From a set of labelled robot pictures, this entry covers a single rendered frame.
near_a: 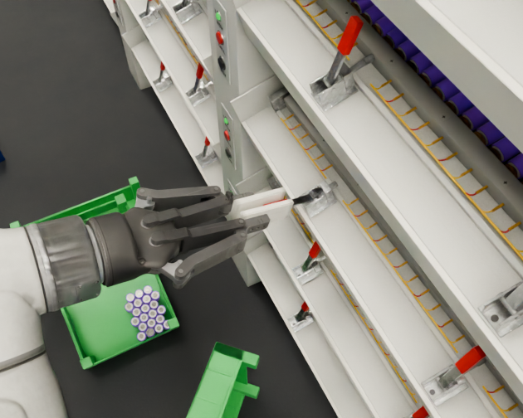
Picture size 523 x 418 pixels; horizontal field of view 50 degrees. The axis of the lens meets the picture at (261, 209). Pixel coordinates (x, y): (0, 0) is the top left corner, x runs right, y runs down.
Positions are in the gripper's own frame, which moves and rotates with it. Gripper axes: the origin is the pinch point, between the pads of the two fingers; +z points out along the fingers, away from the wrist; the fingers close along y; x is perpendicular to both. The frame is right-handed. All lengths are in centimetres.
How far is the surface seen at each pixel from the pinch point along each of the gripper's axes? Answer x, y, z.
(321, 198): 0.2, 1.0, 8.1
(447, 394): -0.6, 27.7, 7.8
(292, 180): -2.5, -4.9, 7.9
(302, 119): 2.4, -10.8, 11.5
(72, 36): -58, -120, 9
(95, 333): -61, -22, -14
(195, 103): -21.1, -42.4, 12.2
